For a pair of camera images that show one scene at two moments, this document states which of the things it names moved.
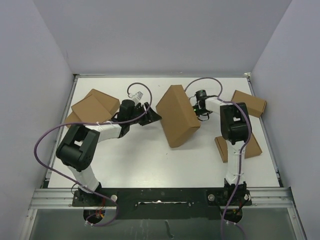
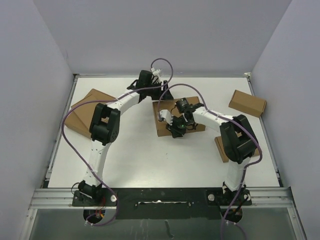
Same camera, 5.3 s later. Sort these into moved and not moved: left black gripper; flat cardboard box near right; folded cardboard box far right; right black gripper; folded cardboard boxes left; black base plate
Moved: left black gripper; right black gripper
Not moved: black base plate; folded cardboard boxes left; flat cardboard box near right; folded cardboard box far right
